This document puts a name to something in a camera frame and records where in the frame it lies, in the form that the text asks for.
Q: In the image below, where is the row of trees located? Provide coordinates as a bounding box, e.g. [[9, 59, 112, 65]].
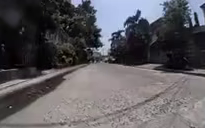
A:
[[0, 0, 104, 71]]

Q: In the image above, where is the low concrete wall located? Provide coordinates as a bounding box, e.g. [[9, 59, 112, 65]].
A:
[[0, 66, 44, 88]]

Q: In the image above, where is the dark building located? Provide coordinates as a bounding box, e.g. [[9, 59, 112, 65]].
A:
[[149, 0, 205, 69]]

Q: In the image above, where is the raised concrete sidewalk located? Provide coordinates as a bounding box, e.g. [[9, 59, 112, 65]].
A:
[[0, 64, 88, 101]]

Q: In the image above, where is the group of dark trees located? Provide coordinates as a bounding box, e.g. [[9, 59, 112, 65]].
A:
[[108, 0, 202, 70]]

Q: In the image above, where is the concrete sidewalk strip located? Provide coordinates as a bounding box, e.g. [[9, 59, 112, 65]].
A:
[[136, 63, 205, 79]]

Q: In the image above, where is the grey concrete road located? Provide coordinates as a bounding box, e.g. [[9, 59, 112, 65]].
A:
[[0, 62, 205, 128]]

